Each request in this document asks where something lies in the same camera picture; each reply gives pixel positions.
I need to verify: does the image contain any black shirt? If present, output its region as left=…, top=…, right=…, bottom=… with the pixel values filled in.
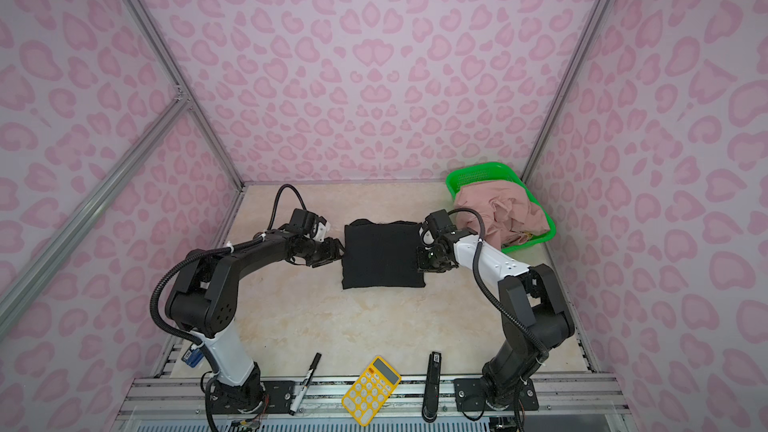
left=342, top=219, right=426, bottom=290

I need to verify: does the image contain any pink garment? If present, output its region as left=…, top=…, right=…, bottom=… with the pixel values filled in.
left=454, top=180, right=551, bottom=250

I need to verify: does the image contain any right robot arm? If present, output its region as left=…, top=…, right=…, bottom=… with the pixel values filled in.
left=417, top=231, right=576, bottom=410

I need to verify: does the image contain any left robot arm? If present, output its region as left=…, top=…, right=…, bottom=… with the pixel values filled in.
left=150, top=230, right=344, bottom=412

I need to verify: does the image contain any green plastic laundry basket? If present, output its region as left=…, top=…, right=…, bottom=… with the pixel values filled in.
left=446, top=162, right=556, bottom=254

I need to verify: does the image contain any black marker pen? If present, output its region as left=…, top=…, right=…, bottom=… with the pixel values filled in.
left=289, top=352, right=322, bottom=416

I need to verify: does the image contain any black stapler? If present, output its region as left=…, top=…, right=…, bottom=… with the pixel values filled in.
left=421, top=351, right=442, bottom=423

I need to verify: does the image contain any yellow calculator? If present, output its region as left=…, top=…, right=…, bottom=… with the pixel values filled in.
left=341, top=356, right=402, bottom=427

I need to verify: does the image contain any blue stapler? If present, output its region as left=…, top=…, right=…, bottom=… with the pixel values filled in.
left=181, top=345, right=204, bottom=369

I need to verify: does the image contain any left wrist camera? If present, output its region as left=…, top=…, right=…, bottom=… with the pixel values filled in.
left=285, top=208, right=330, bottom=242

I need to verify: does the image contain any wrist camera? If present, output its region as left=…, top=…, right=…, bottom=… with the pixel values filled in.
left=420, top=210, right=476, bottom=248
left=285, top=208, right=330, bottom=242

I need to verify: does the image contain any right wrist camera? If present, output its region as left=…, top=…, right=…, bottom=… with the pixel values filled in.
left=420, top=210, right=476, bottom=248

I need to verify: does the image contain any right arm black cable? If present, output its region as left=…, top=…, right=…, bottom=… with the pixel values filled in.
left=446, top=206, right=550, bottom=361

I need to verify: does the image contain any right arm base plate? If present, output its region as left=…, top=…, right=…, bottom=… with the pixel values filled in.
left=452, top=377, right=540, bottom=414

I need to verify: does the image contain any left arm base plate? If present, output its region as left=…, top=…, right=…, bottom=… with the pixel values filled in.
left=210, top=380, right=297, bottom=415

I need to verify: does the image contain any aluminium mounting rail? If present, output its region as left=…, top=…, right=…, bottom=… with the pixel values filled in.
left=113, top=372, right=635, bottom=431

